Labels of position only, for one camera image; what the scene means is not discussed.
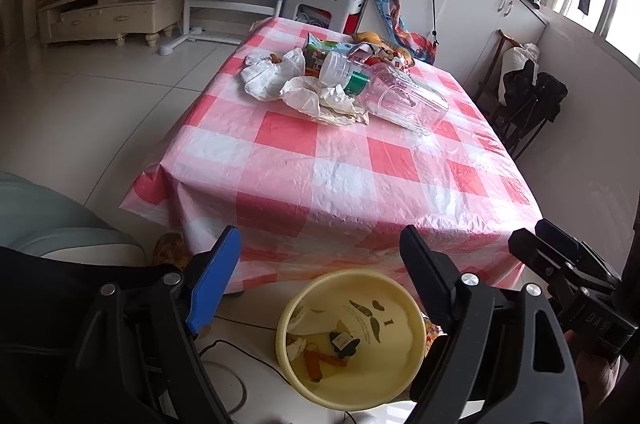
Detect patterned slipper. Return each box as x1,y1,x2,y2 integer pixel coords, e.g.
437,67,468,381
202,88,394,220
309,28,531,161
152,231,194,268

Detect colourful printed bag black strap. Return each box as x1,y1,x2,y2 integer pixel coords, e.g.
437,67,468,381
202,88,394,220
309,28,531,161
367,0,442,65

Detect green plush toy white tag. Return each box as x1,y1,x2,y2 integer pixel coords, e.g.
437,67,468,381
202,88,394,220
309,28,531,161
327,330,362,358

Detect green milk carton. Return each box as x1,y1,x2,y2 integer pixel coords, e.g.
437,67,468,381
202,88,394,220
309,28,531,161
302,33,352,73

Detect white paper napkin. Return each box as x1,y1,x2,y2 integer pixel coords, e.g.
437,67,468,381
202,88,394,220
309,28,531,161
279,75,372,128

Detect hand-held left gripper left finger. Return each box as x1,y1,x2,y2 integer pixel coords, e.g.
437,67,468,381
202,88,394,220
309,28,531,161
70,225,243,424

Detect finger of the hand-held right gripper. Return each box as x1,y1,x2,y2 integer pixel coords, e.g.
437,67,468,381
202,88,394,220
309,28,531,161
507,227,587,301
535,219,622,291

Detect red white carton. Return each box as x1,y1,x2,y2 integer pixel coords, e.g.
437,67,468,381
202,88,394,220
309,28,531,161
349,43,417,70

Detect dark wooden chair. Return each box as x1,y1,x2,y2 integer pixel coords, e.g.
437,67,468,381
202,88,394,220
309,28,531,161
474,28,527,146

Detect white plastic stool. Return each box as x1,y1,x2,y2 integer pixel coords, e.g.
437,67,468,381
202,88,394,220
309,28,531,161
279,0,366,33

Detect clear plastic bottle white cap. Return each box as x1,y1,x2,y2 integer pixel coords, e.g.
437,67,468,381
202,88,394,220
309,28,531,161
318,51,450,136

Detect white cabinet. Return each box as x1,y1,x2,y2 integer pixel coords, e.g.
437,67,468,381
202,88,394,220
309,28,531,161
372,0,549,90

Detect yellow plastic basin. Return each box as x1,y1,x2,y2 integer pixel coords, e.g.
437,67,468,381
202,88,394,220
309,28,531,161
275,268,427,409

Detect black folded chair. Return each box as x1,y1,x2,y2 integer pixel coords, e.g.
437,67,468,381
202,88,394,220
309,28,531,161
492,58,569,160

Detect person's right hand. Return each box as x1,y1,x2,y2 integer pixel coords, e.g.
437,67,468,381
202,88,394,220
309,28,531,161
562,329,622,411

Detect cream television cabinet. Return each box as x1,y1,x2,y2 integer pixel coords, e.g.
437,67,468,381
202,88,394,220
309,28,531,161
37,0,184,50

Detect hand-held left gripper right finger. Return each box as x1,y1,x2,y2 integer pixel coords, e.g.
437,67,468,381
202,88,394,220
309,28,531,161
400,225,584,424

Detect white sack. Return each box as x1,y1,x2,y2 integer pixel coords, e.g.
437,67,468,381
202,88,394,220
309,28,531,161
502,42,542,75

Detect grey-blue upholstered seat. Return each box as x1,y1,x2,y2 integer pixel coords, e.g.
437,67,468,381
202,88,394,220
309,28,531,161
0,171,149,266

